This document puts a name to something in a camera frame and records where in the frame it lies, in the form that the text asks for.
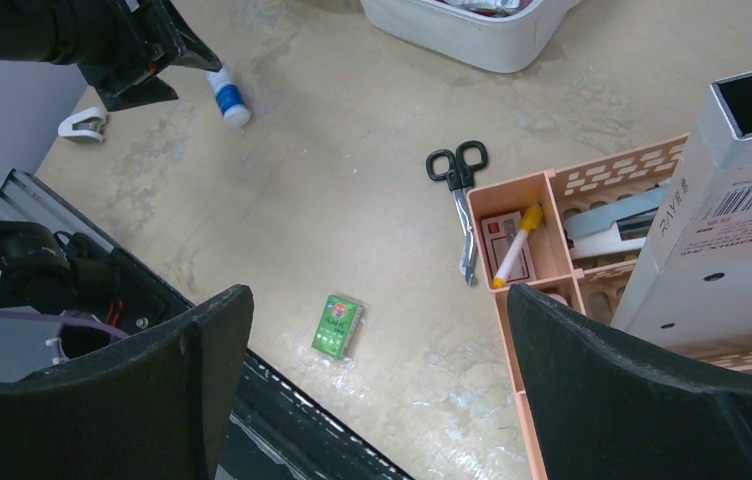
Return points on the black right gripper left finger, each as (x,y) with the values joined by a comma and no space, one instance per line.
(153,406)

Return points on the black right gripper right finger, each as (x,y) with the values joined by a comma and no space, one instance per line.
(608,405)

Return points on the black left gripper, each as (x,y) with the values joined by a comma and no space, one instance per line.
(105,40)

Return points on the white bottle blue label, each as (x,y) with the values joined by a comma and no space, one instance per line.
(228,98)

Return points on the small green box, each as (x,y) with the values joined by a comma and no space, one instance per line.
(336,326)

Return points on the black handled scissors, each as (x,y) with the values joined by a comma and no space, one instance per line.
(456,168)

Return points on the grey medicine case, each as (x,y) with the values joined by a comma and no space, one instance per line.
(496,44)

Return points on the clear bag of sachets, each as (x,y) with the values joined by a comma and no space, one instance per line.
(494,8)

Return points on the white staple remover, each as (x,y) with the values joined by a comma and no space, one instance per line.
(84,127)

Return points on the pink eraser block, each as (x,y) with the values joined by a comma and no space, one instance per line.
(557,297)

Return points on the white cardboard folder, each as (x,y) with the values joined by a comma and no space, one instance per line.
(692,284)

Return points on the grey stapler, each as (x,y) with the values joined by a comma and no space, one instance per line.
(615,228)

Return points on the peach plastic desk organizer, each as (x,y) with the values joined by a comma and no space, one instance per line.
(593,282)

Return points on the yellow white marker pen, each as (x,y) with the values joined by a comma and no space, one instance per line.
(530,220)

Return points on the red white card box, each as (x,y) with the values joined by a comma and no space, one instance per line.
(507,248)

